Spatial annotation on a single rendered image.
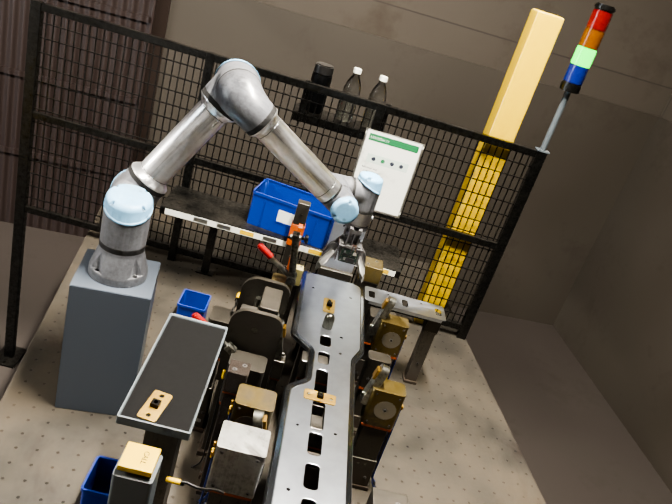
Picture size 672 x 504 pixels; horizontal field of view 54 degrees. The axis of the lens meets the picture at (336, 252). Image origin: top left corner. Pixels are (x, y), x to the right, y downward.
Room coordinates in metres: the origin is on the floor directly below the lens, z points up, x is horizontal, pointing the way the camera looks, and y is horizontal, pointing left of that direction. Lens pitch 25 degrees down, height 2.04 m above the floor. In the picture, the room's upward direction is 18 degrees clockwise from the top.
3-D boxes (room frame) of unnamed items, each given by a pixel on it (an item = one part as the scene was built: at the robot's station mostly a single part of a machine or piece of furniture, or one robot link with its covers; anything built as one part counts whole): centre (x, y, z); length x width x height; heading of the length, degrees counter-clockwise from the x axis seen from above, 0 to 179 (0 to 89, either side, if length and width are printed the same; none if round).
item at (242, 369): (1.24, 0.13, 0.90); 0.05 x 0.05 x 0.40; 5
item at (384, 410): (1.43, -0.26, 0.87); 0.12 x 0.07 x 0.35; 95
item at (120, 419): (1.10, 0.24, 1.16); 0.37 x 0.14 x 0.02; 5
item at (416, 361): (2.01, -0.40, 0.84); 0.05 x 0.05 x 0.29; 5
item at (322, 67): (2.44, 0.25, 1.52); 0.07 x 0.07 x 0.18
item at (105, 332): (1.47, 0.53, 0.90); 0.20 x 0.20 x 0.40; 14
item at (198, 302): (1.95, 0.42, 0.74); 0.11 x 0.10 x 0.09; 5
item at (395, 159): (2.38, -0.08, 1.30); 0.23 x 0.02 x 0.31; 95
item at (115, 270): (1.47, 0.53, 1.15); 0.15 x 0.15 x 0.10
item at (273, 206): (2.24, 0.19, 1.09); 0.30 x 0.17 x 0.13; 86
